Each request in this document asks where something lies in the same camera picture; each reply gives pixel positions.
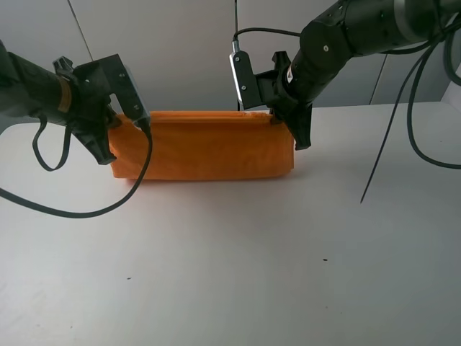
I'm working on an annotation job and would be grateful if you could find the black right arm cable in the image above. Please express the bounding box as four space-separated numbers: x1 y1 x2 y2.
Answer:
232 0 461 205

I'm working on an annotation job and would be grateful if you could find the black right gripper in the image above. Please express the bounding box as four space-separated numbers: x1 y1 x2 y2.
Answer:
256 51 312 151

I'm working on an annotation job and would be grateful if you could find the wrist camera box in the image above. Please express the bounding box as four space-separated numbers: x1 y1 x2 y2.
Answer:
229 39 263 110
111 62 151 130

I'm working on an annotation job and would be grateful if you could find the orange terry towel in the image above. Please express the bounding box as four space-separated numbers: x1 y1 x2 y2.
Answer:
107 110 296 181

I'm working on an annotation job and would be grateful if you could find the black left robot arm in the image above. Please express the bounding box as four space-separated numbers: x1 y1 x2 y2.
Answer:
1 45 120 172

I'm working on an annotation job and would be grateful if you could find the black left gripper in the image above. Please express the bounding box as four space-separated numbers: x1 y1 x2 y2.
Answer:
53 54 125 165

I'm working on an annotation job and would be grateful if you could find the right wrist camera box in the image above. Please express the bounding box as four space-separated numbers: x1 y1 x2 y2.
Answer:
229 39 263 110

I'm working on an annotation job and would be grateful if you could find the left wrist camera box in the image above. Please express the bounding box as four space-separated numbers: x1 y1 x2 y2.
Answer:
111 62 151 130

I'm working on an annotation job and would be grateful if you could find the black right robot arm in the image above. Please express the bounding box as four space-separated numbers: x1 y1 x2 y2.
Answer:
254 1 460 150

